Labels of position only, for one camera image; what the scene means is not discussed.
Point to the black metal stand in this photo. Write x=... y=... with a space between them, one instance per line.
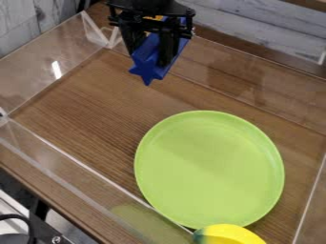
x=23 y=224

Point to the yellow round object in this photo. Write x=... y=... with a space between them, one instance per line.
x=226 y=234

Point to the clear acrylic enclosure wall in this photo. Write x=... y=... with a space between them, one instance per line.
x=75 y=113

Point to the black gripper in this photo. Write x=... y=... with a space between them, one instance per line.
x=155 y=16

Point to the green plate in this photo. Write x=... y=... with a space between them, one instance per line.
x=208 y=169

